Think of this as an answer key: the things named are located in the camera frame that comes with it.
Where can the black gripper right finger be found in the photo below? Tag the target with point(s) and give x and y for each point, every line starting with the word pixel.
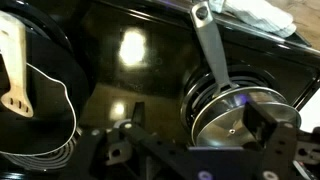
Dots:
pixel 258 121

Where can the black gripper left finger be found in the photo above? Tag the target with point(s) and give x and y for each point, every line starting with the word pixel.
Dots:
pixel 138 113

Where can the wooden spoon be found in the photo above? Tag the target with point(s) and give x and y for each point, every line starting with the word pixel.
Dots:
pixel 15 50

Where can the black electric stove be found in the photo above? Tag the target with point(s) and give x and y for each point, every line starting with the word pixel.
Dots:
pixel 160 83

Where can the black saucepan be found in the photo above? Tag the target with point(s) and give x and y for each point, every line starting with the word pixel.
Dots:
pixel 46 110

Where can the steel frying pan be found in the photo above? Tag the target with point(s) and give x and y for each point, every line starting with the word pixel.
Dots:
pixel 210 40

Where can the cream towel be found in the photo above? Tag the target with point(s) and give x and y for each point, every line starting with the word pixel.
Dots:
pixel 260 15

